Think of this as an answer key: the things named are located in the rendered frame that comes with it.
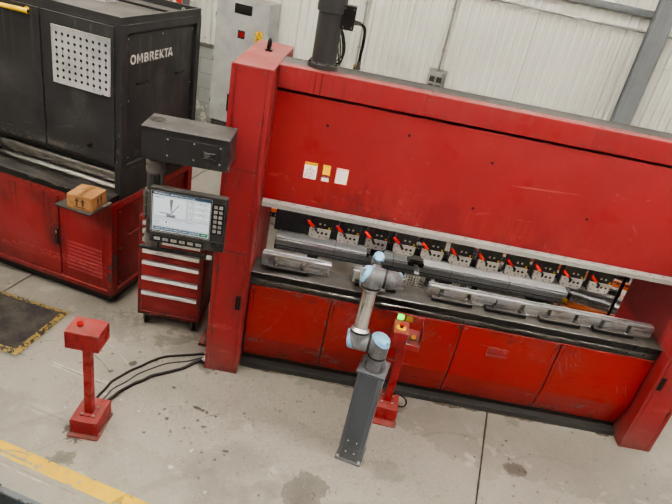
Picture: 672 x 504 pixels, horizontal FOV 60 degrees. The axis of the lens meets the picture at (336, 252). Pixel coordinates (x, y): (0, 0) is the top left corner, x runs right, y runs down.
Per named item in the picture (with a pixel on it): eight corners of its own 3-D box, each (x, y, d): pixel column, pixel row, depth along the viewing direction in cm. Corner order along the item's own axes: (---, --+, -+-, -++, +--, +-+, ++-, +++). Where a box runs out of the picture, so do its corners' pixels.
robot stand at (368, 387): (359, 467, 390) (384, 379, 353) (334, 457, 394) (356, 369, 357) (366, 448, 406) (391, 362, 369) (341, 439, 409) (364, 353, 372)
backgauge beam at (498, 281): (273, 248, 446) (275, 236, 441) (276, 240, 459) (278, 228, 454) (567, 305, 451) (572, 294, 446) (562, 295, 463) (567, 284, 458)
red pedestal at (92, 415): (65, 436, 370) (59, 331, 331) (83, 408, 392) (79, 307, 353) (97, 441, 371) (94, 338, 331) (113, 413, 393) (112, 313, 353)
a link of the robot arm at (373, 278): (366, 356, 351) (388, 273, 334) (342, 350, 353) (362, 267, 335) (368, 347, 363) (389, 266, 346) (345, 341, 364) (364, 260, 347)
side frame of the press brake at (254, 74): (203, 368, 446) (231, 62, 336) (229, 306, 521) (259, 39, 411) (235, 374, 447) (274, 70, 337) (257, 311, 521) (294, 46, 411)
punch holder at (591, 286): (586, 290, 414) (595, 271, 406) (582, 284, 421) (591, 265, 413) (606, 294, 414) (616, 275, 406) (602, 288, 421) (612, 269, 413)
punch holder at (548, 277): (530, 280, 413) (538, 260, 405) (528, 274, 420) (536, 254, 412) (551, 284, 413) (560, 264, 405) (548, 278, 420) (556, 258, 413)
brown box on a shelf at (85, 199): (54, 205, 423) (53, 189, 417) (78, 193, 446) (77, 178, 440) (89, 216, 418) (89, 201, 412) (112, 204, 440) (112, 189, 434)
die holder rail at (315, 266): (261, 263, 424) (262, 252, 420) (262, 259, 430) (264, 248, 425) (328, 277, 425) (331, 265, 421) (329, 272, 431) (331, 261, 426)
